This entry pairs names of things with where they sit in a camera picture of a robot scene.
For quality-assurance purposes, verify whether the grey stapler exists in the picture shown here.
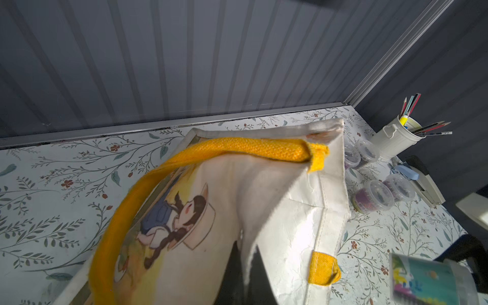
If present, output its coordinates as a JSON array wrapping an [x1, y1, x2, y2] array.
[[392, 156, 446, 208]]

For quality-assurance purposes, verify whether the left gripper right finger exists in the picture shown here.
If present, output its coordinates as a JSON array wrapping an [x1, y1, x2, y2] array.
[[247, 248, 277, 305]]

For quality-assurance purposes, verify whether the white canvas tote bag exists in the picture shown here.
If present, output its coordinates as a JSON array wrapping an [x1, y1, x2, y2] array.
[[55, 119, 350, 304]]

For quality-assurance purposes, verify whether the white pen cup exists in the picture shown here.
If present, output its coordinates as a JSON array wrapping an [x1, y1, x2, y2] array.
[[369, 93, 453, 163]]

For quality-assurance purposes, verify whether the clear lid seed jar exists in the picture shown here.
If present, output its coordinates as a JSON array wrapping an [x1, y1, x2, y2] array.
[[352, 180, 395, 214]]

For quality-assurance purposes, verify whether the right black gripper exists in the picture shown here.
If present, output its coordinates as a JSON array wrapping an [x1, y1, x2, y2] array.
[[435, 235, 487, 294]]

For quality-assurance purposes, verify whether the purple label seed jar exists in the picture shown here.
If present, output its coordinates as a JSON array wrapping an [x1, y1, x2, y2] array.
[[344, 143, 361, 169]]

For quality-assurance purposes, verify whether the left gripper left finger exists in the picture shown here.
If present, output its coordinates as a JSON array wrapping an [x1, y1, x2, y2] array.
[[214, 242, 244, 305]]

